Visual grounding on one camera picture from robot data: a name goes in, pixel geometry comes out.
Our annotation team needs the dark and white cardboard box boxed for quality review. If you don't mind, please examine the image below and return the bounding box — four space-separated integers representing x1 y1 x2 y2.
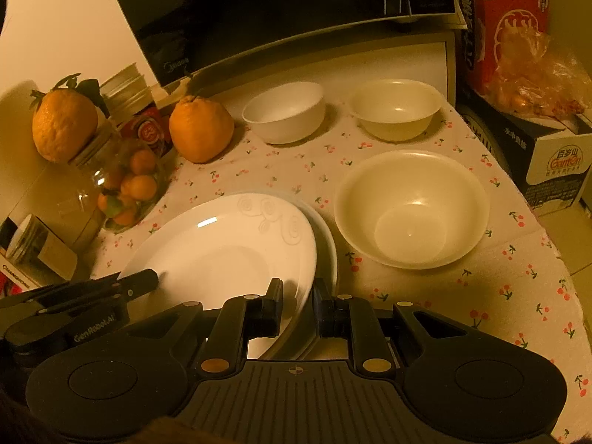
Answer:
458 90 592 216

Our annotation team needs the black microwave oven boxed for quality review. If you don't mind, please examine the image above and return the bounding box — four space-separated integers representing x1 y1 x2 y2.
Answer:
102 0 458 90

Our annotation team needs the clear jar of dark tea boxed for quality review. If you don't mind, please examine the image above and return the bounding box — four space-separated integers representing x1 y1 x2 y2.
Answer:
6 214 78 283

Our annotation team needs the white bowl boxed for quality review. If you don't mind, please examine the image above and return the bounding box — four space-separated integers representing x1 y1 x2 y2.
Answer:
242 81 326 145

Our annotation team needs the red printed carton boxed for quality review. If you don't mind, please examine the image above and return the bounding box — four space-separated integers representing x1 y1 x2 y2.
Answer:
451 0 553 98

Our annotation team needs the white plate with swirl print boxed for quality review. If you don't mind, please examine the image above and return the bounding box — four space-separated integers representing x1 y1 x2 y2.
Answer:
118 193 317 361

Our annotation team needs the cream bowl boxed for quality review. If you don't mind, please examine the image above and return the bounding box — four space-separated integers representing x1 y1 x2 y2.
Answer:
334 149 491 270
350 78 443 142

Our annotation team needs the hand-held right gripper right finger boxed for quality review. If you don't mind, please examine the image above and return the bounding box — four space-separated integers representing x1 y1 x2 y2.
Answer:
313 278 468 377

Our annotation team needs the blue rim-patterned deep plate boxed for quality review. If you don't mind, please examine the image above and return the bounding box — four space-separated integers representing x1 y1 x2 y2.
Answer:
259 199 339 361

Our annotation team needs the red label jar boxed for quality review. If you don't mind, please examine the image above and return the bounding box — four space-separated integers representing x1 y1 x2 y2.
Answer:
121 105 175 160

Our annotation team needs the glass jar of kumquats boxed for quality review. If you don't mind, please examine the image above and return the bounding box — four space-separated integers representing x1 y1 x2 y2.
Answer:
68 120 168 234

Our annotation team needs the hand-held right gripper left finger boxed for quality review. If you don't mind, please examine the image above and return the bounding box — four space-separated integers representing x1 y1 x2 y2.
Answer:
125 278 284 377

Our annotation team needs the large orange with leaves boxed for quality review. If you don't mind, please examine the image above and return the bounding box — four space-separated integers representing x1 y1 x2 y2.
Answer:
30 73 109 164

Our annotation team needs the plastic bag of oranges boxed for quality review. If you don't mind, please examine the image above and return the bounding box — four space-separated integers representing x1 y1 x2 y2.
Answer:
485 32 592 118

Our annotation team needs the cherry print tablecloth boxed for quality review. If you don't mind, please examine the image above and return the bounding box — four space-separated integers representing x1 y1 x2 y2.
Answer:
90 76 592 442

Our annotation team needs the large orange with stem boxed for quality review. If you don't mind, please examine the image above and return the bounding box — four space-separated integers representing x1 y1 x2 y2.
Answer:
169 95 235 164

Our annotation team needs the white microwave stand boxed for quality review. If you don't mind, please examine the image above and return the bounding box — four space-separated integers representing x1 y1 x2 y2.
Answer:
155 28 463 107

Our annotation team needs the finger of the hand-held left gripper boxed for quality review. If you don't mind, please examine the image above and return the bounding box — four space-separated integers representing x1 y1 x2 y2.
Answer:
39 268 160 317

